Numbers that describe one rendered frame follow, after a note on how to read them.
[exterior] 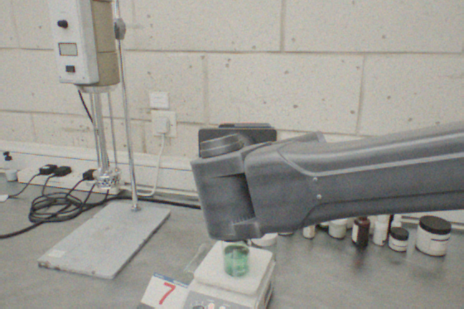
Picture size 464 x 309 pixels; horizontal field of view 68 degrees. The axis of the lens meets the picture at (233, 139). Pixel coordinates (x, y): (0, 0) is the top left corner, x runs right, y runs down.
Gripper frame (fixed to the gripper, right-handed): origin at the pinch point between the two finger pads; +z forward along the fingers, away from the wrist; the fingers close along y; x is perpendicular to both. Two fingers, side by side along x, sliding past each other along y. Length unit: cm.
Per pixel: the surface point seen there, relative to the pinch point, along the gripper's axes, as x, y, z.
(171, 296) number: 32.8, 12.8, 2.0
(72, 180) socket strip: 31, 56, 53
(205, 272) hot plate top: 26.2, 5.9, 0.4
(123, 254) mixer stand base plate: 33.9, 26.6, 16.3
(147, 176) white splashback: 30, 30, 53
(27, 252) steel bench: 35, 51, 18
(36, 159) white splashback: 28, 73, 63
